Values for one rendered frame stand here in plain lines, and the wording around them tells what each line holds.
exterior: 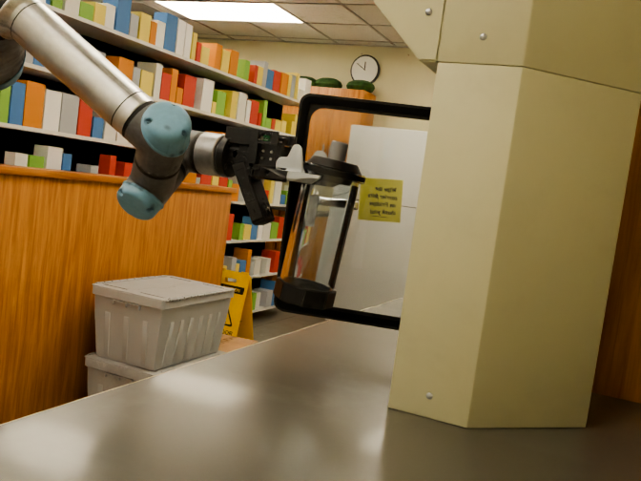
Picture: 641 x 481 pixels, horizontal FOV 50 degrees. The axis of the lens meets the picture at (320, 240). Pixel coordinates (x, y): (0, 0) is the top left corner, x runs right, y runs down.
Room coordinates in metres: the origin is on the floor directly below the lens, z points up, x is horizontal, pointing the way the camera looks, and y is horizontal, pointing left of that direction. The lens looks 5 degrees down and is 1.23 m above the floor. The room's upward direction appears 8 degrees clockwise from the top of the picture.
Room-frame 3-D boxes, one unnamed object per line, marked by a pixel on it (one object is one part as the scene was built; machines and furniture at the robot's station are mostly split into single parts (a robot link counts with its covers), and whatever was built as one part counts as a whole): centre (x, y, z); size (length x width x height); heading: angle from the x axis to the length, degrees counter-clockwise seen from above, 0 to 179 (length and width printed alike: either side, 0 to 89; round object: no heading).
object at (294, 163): (1.12, 0.05, 1.26); 0.09 x 0.03 x 0.06; 43
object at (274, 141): (1.20, 0.13, 1.26); 0.12 x 0.08 x 0.09; 67
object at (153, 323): (3.27, 0.69, 0.49); 0.60 x 0.42 x 0.33; 157
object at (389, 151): (1.24, -0.08, 1.19); 0.30 x 0.01 x 0.40; 82
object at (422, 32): (1.10, -0.13, 1.46); 0.32 x 0.11 x 0.10; 157
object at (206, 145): (1.23, 0.20, 1.26); 0.08 x 0.05 x 0.08; 157
